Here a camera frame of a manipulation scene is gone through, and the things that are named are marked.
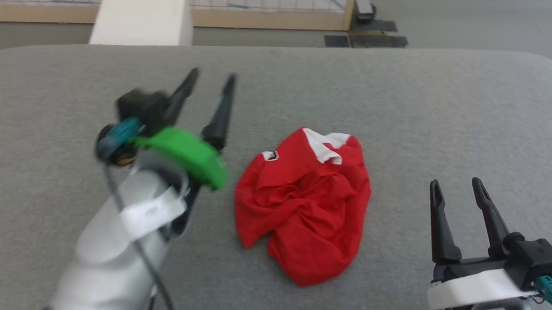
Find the white box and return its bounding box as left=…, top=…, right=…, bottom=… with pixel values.
left=89, top=0, right=197, bottom=54

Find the red garment with white collar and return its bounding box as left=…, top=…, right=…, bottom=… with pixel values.
left=226, top=121, right=377, bottom=293

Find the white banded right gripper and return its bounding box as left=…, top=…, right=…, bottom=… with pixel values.
left=418, top=173, right=550, bottom=310

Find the wide black floor mat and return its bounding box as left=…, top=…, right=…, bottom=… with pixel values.
left=348, top=30, right=409, bottom=53

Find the short black floor mat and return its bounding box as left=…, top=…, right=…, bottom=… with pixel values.
left=349, top=16, right=399, bottom=35

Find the white label strap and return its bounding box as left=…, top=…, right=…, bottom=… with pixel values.
left=117, top=181, right=189, bottom=245

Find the wooden framed net fence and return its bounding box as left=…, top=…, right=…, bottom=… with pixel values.
left=0, top=0, right=358, bottom=55

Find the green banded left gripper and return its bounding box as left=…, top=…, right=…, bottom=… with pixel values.
left=130, top=62, right=238, bottom=192

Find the small black floor mat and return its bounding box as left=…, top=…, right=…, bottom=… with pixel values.
left=323, top=33, right=352, bottom=50

